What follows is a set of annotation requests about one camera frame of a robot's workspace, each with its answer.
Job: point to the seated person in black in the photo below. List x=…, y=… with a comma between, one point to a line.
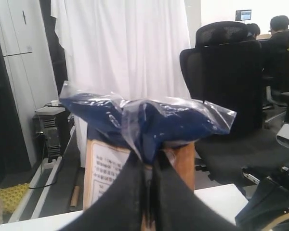
x=275, y=54

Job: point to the white backdrop curtain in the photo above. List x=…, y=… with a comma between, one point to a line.
x=130, y=47

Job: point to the black mesh office chair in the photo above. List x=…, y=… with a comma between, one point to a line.
x=224, y=68

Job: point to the white cabinet doors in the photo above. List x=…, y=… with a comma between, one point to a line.
x=27, y=59

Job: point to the blue spaghetti pasta packet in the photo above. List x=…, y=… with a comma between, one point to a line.
x=145, y=127

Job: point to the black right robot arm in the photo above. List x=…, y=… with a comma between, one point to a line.
x=268, y=208

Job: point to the yellow floor mat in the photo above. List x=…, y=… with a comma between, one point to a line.
x=12, y=196

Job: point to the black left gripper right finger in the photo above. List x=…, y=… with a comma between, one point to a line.
x=174, y=205

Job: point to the black computer tower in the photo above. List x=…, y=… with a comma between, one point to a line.
x=52, y=123

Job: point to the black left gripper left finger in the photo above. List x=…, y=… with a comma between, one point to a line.
x=120, y=208

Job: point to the distant computer monitor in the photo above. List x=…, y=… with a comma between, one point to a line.
x=243, y=15

